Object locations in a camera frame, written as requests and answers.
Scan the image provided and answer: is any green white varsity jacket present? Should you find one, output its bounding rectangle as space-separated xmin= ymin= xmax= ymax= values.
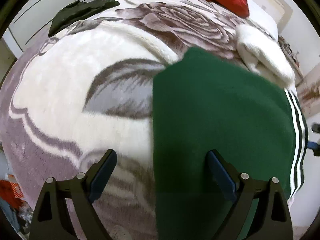
xmin=152 ymin=48 xmax=308 ymax=239

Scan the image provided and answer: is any white folded fluffy garment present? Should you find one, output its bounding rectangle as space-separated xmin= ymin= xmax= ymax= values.
xmin=236 ymin=24 xmax=296 ymax=92

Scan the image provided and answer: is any white bed headboard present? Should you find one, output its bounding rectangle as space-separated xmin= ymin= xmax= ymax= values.
xmin=252 ymin=0 xmax=293 ymax=33

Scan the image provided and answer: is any white pillow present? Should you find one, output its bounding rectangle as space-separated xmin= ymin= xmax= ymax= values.
xmin=247 ymin=0 xmax=278 ymax=41

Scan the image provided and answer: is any floral purple bed blanket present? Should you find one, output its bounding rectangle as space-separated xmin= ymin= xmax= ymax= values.
xmin=0 ymin=0 xmax=301 ymax=240

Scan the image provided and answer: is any white wardrobe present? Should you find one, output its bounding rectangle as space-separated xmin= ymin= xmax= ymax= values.
xmin=3 ymin=0 xmax=92 ymax=62

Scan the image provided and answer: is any black folded garment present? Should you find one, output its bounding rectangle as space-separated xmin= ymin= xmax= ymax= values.
xmin=48 ymin=0 xmax=120 ymax=37

